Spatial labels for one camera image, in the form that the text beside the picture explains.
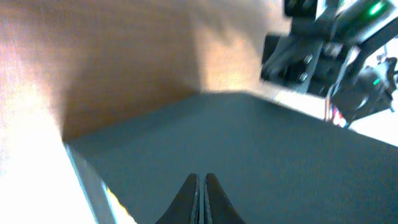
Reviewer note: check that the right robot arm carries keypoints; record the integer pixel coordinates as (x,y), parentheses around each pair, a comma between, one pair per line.
(370,78)

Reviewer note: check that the yellow sunflower seed bag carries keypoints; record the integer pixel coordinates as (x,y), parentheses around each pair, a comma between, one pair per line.
(120,213)

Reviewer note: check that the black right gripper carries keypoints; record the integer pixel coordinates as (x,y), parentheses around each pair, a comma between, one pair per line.
(307,59)

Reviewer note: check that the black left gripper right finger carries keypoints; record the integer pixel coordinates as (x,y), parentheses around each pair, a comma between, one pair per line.
(217,207)

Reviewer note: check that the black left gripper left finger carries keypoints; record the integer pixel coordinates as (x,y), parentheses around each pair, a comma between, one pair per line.
(185,207)

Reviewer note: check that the dark green box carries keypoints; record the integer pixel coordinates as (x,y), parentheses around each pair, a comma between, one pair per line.
(276,165)

